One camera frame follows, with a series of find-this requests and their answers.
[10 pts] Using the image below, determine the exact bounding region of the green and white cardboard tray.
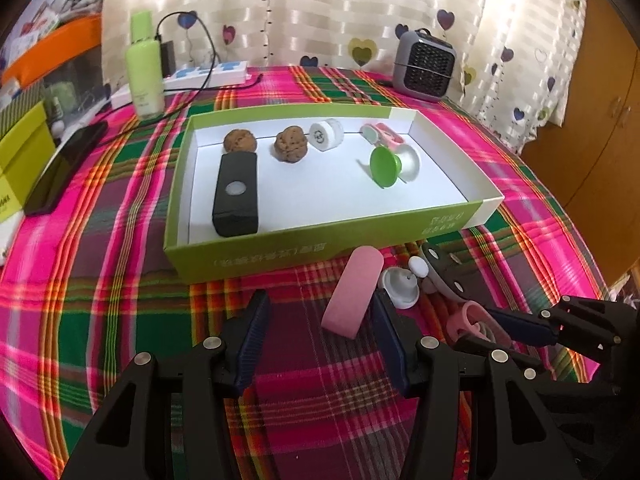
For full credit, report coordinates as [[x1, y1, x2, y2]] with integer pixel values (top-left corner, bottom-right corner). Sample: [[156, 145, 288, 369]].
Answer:
[[164, 105, 505, 285]]

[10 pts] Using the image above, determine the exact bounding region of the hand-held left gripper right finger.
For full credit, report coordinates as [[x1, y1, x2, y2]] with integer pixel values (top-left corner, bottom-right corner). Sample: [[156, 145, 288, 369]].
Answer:
[[371, 290, 583, 480]]

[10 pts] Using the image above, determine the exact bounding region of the light green lotion bottle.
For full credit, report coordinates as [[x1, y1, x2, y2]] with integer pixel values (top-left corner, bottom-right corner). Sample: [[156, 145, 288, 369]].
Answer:
[[125, 10, 166, 121]]

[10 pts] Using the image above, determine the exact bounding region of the black smartphone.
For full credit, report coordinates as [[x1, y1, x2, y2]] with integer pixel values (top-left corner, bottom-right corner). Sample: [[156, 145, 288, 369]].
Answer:
[[24, 121, 110, 217]]

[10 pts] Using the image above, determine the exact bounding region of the clear glass tank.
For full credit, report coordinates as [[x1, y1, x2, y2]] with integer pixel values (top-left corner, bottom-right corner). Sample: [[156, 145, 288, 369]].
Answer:
[[42, 45, 112, 126]]

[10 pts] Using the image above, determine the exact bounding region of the black charger plug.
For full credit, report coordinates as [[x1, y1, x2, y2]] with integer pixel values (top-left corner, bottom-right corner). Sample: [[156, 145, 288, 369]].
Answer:
[[159, 40, 176, 78]]

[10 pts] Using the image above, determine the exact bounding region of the black rectangular box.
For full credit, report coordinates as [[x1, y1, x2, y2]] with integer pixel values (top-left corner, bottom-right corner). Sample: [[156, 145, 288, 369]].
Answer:
[[212, 152, 260, 237]]

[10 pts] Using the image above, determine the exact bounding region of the orange storage box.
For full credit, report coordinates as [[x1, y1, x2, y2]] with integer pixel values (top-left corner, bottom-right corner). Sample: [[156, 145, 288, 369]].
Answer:
[[0, 14, 103, 86]]

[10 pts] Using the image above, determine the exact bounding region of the pink plaid tablecloth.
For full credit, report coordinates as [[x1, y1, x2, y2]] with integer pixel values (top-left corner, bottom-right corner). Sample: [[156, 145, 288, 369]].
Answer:
[[0, 65, 626, 480]]

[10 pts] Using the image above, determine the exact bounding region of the zigzag patterned box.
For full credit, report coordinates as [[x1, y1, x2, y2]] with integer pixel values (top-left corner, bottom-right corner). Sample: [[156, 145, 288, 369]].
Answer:
[[0, 80, 46, 131]]

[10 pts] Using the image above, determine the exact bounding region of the grey desk heater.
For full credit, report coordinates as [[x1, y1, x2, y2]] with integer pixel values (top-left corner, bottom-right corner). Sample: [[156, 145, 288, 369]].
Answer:
[[392, 29, 458, 102]]

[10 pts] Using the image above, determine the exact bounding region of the pink rubber loop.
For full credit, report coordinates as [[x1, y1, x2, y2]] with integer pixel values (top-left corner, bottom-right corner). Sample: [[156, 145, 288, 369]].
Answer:
[[446, 300, 513, 348]]

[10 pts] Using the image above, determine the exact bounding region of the black clip with white dots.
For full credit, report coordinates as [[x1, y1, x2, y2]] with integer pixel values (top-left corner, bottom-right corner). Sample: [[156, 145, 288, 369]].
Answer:
[[420, 242, 481, 306]]

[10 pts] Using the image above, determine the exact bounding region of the pink and white clip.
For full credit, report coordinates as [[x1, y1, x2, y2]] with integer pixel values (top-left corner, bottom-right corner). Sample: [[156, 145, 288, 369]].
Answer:
[[361, 121, 405, 152]]

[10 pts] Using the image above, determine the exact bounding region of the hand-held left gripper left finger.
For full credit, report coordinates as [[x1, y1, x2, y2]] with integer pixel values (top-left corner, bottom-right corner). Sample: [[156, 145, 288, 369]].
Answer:
[[60, 289, 273, 480]]

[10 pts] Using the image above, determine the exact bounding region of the wooden cabinet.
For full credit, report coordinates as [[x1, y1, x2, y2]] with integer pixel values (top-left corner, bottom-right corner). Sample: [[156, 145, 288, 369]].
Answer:
[[520, 0, 640, 286]]

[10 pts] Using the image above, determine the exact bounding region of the white power strip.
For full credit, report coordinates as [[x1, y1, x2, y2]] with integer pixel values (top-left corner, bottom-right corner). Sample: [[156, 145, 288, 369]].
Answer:
[[110, 60, 251, 109]]

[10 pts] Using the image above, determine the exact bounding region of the brown walnut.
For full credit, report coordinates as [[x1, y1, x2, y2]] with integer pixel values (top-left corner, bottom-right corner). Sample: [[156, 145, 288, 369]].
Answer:
[[223, 129, 258, 155], [273, 127, 309, 163]]

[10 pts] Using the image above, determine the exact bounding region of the white suction hook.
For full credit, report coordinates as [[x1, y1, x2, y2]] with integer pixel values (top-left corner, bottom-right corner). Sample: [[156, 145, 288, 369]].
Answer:
[[377, 256, 430, 309]]

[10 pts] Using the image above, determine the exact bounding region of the pink oblong case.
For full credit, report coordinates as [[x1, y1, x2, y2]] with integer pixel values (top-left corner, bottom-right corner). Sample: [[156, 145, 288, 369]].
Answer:
[[321, 246, 385, 339]]

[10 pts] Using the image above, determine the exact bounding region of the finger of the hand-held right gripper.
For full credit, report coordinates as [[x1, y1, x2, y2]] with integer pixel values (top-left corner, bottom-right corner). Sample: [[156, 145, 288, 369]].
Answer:
[[452, 334, 618, 403], [486, 294, 640, 363]]

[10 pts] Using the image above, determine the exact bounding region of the lime green cardboard box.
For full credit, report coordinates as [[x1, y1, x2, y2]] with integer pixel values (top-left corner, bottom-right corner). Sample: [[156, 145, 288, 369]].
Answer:
[[0, 100, 57, 226]]

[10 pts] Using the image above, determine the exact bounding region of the black charger cable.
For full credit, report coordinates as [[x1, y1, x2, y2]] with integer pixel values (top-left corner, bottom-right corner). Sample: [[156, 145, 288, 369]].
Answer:
[[107, 10, 263, 133]]

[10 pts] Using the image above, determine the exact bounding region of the white tape roll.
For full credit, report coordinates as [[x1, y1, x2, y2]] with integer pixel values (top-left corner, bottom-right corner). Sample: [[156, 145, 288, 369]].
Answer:
[[309, 118, 345, 152]]

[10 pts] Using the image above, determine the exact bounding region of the cream curtain with hearts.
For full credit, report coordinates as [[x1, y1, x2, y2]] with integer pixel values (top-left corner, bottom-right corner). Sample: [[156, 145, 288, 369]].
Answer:
[[100, 0, 596, 151]]

